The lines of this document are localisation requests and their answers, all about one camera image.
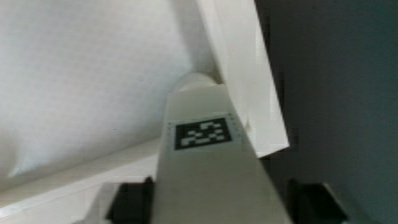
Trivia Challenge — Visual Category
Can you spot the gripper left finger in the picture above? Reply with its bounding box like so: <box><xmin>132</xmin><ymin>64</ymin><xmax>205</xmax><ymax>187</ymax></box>
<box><xmin>74</xmin><ymin>176</ymin><xmax>157</xmax><ymax>224</ymax></box>

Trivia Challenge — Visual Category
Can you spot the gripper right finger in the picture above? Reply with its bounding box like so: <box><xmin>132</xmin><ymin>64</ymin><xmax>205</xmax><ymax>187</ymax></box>
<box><xmin>287</xmin><ymin>179</ymin><xmax>351</xmax><ymax>224</ymax></box>

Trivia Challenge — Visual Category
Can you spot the white desk top tray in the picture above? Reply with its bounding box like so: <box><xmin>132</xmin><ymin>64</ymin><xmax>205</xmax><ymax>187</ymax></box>
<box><xmin>0</xmin><ymin>0</ymin><xmax>216</xmax><ymax>191</ymax></box>

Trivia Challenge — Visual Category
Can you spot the white front fence wall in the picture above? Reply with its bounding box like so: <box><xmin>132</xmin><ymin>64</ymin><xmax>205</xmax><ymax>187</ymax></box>
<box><xmin>0</xmin><ymin>145</ymin><xmax>159</xmax><ymax>224</ymax></box>

